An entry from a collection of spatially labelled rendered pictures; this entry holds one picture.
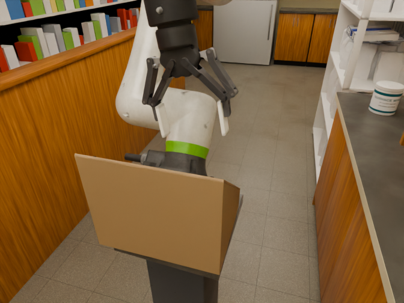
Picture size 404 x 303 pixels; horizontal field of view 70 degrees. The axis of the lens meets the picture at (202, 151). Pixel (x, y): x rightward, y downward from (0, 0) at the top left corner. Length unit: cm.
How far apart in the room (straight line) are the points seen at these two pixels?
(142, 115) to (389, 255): 78
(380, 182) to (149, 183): 87
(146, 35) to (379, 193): 92
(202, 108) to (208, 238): 35
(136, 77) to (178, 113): 15
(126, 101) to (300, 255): 164
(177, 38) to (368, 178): 93
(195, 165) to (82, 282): 141
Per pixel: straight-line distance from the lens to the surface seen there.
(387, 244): 101
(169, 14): 54
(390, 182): 127
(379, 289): 107
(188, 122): 80
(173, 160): 79
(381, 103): 180
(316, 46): 608
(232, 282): 193
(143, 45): 88
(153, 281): 110
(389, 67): 237
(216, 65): 55
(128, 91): 84
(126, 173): 67
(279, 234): 222
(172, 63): 57
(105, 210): 79
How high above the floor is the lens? 160
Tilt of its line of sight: 32 degrees down
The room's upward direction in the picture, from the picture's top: straight up
